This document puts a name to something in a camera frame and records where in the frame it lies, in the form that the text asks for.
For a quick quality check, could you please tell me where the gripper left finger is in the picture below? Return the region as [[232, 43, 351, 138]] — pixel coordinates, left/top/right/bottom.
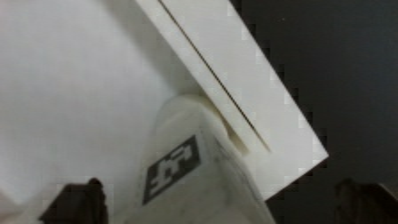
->
[[38, 178, 108, 224]]

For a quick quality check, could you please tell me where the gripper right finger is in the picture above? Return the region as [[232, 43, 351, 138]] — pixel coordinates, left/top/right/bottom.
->
[[333, 179, 398, 224]]

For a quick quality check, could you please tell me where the white table leg with tag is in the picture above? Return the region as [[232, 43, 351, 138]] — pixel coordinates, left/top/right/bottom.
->
[[117, 95, 275, 224]]

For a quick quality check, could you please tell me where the white square table top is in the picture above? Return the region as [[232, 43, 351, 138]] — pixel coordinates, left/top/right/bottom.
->
[[0, 0, 273, 224]]

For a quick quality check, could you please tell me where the white L-shaped fence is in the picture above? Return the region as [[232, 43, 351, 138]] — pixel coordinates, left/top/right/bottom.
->
[[156, 0, 330, 201]]

